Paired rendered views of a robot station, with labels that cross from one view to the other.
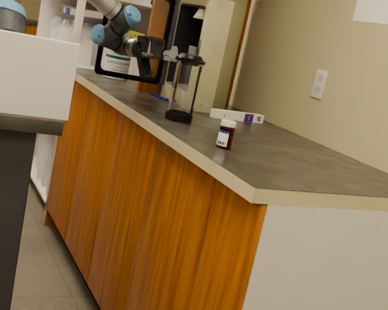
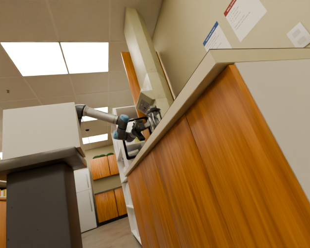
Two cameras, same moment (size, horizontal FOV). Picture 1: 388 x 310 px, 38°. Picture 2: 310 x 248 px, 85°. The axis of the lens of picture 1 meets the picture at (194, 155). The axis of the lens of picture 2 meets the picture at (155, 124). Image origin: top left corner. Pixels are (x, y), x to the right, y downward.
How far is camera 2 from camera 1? 112 cm
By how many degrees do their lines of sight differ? 32
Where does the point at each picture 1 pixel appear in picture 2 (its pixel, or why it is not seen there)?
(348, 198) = (299, 50)
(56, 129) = (70, 151)
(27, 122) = (46, 154)
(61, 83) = (68, 126)
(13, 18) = not seen: hidden behind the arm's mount
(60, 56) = (63, 111)
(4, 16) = not seen: hidden behind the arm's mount
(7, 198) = (52, 223)
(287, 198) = (249, 55)
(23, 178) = (61, 201)
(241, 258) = (251, 133)
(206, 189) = (184, 133)
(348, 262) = not seen: outside the picture
